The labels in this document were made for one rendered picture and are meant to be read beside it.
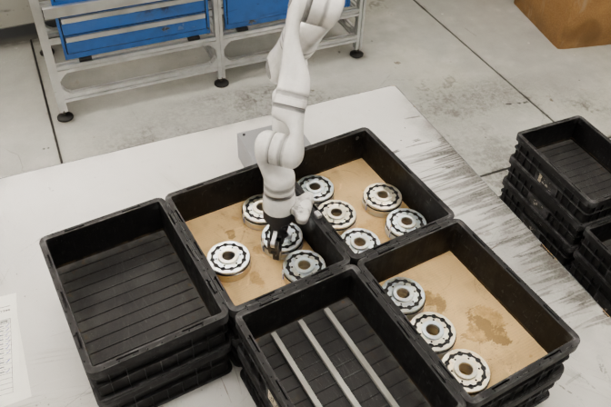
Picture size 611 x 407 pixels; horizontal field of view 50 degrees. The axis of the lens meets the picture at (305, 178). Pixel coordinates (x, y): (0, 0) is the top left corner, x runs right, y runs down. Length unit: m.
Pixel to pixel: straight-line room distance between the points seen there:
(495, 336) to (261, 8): 2.38
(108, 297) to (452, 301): 0.79
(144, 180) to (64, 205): 0.24
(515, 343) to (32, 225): 1.30
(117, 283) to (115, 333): 0.14
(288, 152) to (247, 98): 2.20
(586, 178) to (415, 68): 1.58
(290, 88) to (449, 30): 3.00
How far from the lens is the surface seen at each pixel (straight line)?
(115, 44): 3.38
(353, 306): 1.53
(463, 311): 1.57
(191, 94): 3.58
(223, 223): 1.69
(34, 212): 2.02
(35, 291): 1.82
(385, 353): 1.47
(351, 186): 1.80
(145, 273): 1.61
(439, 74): 3.83
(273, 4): 3.52
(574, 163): 2.62
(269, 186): 1.42
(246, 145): 1.97
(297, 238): 1.61
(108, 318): 1.55
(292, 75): 1.35
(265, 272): 1.58
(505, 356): 1.52
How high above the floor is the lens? 2.05
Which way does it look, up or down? 42 degrees down
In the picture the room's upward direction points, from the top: 2 degrees clockwise
